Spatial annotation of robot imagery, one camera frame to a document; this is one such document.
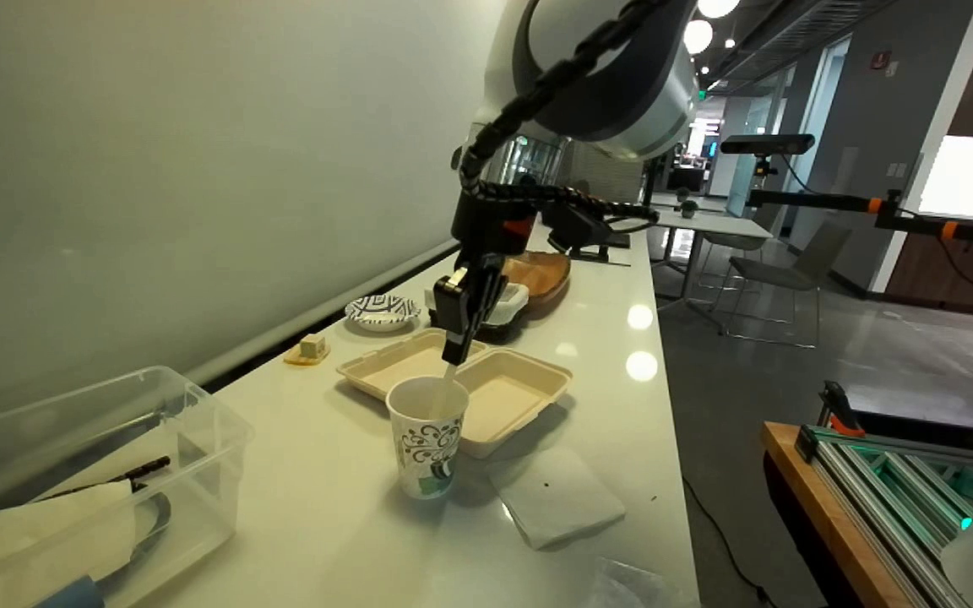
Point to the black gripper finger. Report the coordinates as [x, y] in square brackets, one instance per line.
[455, 321]
[489, 298]

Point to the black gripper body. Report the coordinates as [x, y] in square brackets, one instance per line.
[491, 232]

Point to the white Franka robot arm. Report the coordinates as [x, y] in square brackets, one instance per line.
[610, 69]

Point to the patterned white paper cup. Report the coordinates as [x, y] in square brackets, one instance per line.
[426, 432]

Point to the brown wooden tray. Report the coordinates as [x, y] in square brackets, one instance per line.
[549, 280]

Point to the small white dish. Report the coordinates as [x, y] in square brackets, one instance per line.
[384, 313]

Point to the beige clamshell takeout box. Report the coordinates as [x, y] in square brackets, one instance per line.
[508, 400]

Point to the small beige toy food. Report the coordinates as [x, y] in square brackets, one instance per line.
[308, 348]

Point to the white paper napkin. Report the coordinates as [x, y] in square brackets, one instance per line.
[558, 502]

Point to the white background table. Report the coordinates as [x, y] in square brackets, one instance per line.
[723, 224]

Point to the clear plastic bin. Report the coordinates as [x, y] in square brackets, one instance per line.
[187, 450]

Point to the clear plastic bag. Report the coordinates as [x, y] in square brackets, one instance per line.
[626, 586]

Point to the black pen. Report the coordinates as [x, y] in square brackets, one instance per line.
[116, 473]

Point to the wooden base board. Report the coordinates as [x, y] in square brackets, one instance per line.
[818, 509]

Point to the black bar with orange clamps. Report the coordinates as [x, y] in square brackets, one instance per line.
[902, 215]

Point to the white crumpled cloth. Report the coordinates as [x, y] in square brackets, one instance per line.
[36, 542]

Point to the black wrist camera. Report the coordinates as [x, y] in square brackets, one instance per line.
[579, 232]

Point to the black camera on stand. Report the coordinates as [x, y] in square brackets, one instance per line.
[769, 142]

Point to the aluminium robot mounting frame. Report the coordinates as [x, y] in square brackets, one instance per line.
[902, 485]

